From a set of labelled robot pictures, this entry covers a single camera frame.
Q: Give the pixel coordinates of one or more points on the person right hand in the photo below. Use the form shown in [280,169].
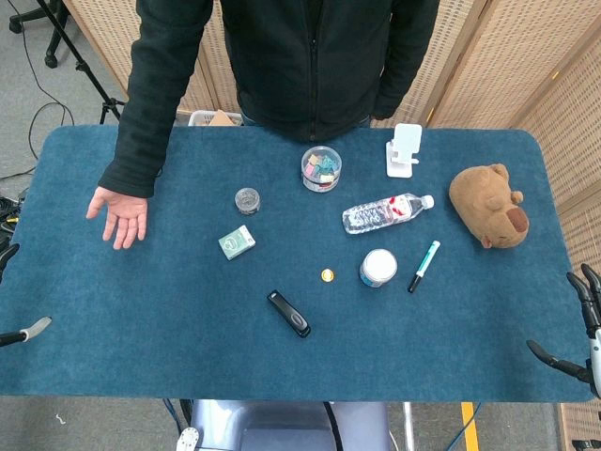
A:
[126,216]

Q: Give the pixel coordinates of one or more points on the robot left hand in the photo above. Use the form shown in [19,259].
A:
[33,329]

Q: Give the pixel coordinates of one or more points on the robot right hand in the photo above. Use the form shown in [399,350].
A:
[595,357]

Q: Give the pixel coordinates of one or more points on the white round jar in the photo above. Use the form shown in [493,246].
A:
[378,266]

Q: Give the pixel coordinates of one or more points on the person left forearm black sleeve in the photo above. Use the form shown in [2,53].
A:
[413,56]

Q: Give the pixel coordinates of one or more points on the person right forearm black sleeve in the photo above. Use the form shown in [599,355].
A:
[141,155]

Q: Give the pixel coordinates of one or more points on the black stapler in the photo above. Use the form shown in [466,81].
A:
[288,313]

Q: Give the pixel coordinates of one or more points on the black teal marker pen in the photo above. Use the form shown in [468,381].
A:
[423,267]

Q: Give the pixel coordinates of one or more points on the green and white small box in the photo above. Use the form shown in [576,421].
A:
[236,242]

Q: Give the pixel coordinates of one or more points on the white plastic basket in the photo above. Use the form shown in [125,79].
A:
[199,118]

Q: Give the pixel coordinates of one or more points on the small clear jar metal clips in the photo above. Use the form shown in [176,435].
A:
[247,200]

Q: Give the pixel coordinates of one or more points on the blue felt table mat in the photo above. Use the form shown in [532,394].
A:
[188,338]

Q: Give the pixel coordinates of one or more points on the brown cardboard piece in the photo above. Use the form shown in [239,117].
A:
[224,119]

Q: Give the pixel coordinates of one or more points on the black tripod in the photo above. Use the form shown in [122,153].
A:
[82,66]

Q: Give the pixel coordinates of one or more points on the black office chair base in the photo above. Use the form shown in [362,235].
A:
[50,60]

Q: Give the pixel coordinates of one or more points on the brown capybara plush toy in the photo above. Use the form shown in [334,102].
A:
[488,202]

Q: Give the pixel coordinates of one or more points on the white table leg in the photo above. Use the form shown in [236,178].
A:
[408,425]

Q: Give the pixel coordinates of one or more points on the clear jar of coloured clips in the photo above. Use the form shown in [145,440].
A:
[321,168]

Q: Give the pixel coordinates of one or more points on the small round gold cap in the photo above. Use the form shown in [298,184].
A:
[328,275]

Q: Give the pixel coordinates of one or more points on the person torso black jacket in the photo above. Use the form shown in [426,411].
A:
[300,61]

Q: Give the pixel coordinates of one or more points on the clear plastic water bottle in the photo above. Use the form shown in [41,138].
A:
[375,215]

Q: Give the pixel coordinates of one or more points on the grey robot body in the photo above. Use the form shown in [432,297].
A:
[282,425]

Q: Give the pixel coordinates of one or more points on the white phone stand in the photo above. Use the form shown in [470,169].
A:
[405,150]

